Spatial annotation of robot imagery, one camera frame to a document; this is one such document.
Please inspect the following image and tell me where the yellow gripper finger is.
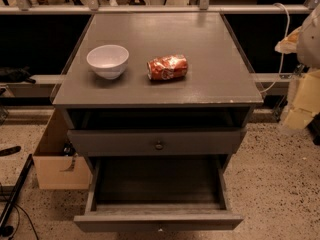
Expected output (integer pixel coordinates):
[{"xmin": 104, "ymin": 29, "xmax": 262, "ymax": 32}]
[
  {"xmin": 275, "ymin": 27, "xmax": 301, "ymax": 54},
  {"xmin": 282, "ymin": 69, "xmax": 320, "ymax": 130}
]

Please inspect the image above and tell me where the grey drawer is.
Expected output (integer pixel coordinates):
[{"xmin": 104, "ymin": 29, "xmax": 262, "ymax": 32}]
[
  {"xmin": 74, "ymin": 155, "xmax": 243, "ymax": 232},
  {"xmin": 67, "ymin": 128, "xmax": 246, "ymax": 157}
]

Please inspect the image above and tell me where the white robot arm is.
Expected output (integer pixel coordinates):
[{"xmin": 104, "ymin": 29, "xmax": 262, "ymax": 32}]
[{"xmin": 275, "ymin": 5, "xmax": 320, "ymax": 130}]

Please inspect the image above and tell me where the grey wooden drawer cabinet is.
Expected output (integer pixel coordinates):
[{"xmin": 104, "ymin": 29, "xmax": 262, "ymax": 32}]
[{"xmin": 49, "ymin": 11, "xmax": 264, "ymax": 172}]

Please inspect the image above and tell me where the crushed orange soda can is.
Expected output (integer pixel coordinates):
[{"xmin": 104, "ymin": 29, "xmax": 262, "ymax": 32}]
[{"xmin": 147, "ymin": 54, "xmax": 188, "ymax": 81}]

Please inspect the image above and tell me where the white ceramic bowl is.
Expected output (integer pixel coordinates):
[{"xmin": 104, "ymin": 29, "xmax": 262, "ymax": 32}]
[{"xmin": 86, "ymin": 45, "xmax": 129, "ymax": 80}]

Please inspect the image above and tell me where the cardboard box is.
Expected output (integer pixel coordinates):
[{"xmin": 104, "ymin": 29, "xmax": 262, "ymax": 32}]
[{"xmin": 33, "ymin": 110, "xmax": 91, "ymax": 190}]

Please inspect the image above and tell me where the black bag on ledge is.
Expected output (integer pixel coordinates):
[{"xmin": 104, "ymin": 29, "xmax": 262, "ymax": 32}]
[{"xmin": 0, "ymin": 66, "xmax": 36, "ymax": 84}]

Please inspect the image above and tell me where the black pole on floor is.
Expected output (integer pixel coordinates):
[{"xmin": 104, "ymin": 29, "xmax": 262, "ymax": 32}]
[{"xmin": 0, "ymin": 154, "xmax": 32, "ymax": 234}]

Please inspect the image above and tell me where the black tool on floor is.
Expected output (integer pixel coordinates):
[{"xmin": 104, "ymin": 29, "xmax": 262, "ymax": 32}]
[{"xmin": 0, "ymin": 146, "xmax": 21, "ymax": 157}]

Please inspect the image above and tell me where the white cable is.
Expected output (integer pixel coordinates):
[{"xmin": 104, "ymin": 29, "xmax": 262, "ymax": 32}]
[{"xmin": 259, "ymin": 2, "xmax": 291, "ymax": 94}]

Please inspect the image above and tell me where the metal railing frame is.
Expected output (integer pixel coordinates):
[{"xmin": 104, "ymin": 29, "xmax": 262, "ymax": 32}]
[{"xmin": 0, "ymin": 0, "xmax": 320, "ymax": 16}]

